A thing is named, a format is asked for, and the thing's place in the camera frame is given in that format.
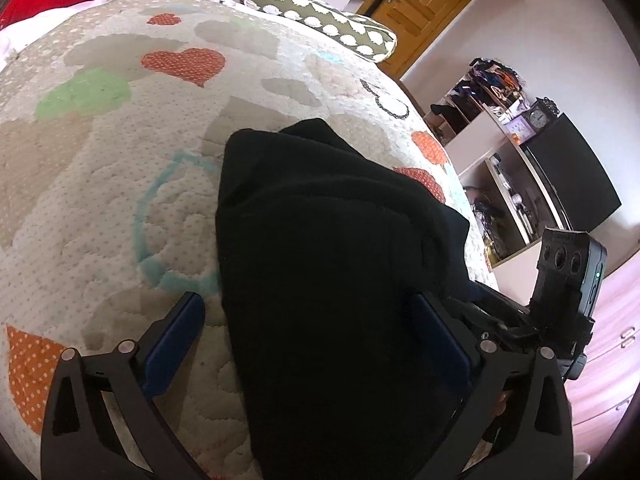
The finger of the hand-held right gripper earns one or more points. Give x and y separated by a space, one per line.
492 310

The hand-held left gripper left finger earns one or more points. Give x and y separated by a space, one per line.
175 340

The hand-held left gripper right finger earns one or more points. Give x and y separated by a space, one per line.
440 340

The black pants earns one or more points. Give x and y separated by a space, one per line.
325 285

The pink drawer cabinet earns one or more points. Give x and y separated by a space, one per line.
612 340

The black flat screen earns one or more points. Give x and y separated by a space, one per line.
575 175

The white open shelf unit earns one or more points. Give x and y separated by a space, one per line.
480 160

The heart print bed blanket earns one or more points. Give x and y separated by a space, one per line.
125 185

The small dark table clock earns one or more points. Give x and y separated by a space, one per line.
541 116

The pile of clothes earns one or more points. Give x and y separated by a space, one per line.
495 77

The wooden door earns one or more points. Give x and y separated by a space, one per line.
415 5

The green dotted pillow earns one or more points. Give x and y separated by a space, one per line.
325 17

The white bed sheet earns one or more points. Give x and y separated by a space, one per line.
12 35

